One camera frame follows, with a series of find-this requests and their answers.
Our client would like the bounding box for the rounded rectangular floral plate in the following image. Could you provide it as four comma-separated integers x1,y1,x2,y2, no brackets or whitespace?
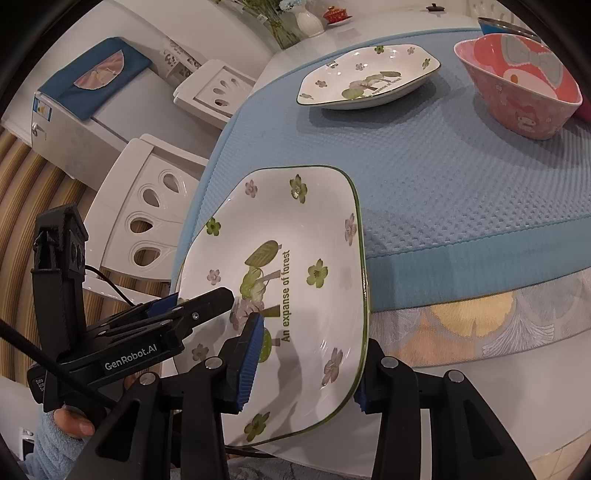
173,165,370,457

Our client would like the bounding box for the white dining chair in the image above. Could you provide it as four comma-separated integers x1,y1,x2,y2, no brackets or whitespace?
81,134,211,305
173,59,257,123
468,0,518,21

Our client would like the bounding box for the beige striped curtain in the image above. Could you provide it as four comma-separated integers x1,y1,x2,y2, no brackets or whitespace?
0,124,121,384

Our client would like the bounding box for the person's fleece robe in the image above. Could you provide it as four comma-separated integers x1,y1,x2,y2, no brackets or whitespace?
224,455,379,480

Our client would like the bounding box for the person's left hand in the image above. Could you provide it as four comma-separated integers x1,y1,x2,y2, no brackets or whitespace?
53,407,96,438

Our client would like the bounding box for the patterned tablecloth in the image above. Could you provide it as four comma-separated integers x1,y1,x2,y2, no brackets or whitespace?
369,268,591,370

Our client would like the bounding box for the black cable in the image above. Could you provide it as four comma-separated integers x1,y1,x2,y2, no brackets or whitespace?
224,443,278,460
85,265,141,306
0,319,115,411

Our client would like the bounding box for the person's left forearm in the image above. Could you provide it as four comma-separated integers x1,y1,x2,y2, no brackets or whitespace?
28,408,100,480

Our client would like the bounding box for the red teacup with saucer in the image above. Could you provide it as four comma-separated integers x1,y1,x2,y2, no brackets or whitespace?
322,6,352,26

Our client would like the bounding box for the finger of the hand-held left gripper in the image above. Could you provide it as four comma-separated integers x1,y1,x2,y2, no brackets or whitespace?
85,293,183,337
152,287,235,344

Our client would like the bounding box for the blue fridge cover cloth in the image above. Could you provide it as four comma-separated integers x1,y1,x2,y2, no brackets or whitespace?
37,38,153,121

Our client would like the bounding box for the pentagonal floral plate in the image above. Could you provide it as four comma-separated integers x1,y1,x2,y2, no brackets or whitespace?
295,44,441,110

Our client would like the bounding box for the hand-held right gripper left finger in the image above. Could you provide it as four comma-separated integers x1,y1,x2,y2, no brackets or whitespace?
65,313,266,480

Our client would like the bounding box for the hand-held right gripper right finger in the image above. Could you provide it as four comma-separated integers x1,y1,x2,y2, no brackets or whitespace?
353,340,543,480

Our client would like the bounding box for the white patterned panel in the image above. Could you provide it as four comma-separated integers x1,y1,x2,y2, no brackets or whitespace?
154,37,204,79

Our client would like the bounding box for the glass vase with dried flowers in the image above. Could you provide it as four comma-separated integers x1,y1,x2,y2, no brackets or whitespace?
231,0,308,51

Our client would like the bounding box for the small white fridge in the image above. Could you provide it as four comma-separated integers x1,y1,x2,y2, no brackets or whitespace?
0,65,160,181

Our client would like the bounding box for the blue steel bowl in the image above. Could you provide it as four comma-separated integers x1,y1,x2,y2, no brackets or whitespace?
478,17,541,40

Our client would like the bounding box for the white vase with blue flowers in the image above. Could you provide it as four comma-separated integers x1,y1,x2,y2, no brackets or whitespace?
277,0,326,38

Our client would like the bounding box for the light blue table mat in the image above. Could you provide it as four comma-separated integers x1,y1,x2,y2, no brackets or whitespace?
171,28,591,321

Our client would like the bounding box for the pink cartoon bowl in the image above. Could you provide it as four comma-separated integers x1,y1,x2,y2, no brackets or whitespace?
453,33,583,140

